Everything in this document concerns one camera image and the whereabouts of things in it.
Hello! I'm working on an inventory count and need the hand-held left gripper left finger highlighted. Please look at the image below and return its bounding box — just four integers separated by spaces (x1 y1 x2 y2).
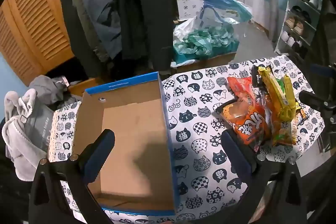
28 129 116 224

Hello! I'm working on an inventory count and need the metal shoe rack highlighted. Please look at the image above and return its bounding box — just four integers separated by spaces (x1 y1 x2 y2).
274 0 323 56

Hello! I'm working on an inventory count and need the white patterned box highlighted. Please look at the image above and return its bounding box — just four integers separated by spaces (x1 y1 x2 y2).
176 0 206 22

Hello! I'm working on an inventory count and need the grey hanging jacket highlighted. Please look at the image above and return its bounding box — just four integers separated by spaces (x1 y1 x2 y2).
59 0 124 64

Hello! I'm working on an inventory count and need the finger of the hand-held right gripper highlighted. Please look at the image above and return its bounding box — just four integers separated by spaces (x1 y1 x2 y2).
311 63 336 78
299 90 336 112

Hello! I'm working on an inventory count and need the white plastic bag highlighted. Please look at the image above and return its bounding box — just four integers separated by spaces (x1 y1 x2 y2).
173 18 202 42

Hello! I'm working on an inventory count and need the wooden louvered door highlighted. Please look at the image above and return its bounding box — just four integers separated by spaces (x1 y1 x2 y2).
0 0 79 86

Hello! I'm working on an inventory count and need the black and yellow snack packet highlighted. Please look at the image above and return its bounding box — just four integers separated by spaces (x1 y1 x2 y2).
251 65 273 89

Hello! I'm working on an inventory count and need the grey printed bag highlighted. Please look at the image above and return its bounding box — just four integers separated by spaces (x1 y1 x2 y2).
24 101 57 156

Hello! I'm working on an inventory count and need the light grey hoodie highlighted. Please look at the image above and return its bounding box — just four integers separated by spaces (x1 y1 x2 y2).
2 89 49 182

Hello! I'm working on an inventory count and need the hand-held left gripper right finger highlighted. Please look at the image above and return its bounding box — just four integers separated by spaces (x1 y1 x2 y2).
220 130 307 224

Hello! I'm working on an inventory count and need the cat print tablecloth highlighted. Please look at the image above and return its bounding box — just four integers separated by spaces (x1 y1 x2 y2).
49 55 326 224

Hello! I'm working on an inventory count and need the blue cardboard box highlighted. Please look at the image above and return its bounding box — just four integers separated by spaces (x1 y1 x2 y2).
71 72 181 216

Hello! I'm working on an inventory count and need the blue plastic bag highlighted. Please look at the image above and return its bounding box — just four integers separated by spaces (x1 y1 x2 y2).
199 0 254 26

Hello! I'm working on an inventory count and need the green and yellow snack packet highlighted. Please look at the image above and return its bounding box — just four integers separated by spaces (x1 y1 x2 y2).
262 69 298 121

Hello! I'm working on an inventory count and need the orange snack packet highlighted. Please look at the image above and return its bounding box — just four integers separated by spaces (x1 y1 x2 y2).
217 98 272 153

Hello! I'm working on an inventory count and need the brown cardboard box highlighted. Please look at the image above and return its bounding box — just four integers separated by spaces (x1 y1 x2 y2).
171 52 235 75

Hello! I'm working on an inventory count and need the group of shoes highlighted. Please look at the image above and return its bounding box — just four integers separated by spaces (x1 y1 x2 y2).
281 0 323 52

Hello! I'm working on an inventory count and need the red snack packet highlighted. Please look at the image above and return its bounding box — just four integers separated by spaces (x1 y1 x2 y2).
226 76 259 106

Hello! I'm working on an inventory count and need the pile of teal packets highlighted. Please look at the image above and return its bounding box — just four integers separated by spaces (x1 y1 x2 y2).
173 25 239 59

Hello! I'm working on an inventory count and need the black hanging coat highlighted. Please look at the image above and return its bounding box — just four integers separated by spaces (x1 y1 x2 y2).
118 0 176 75

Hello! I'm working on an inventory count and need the dark grey garment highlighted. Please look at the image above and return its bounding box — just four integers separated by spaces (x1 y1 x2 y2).
28 75 82 109

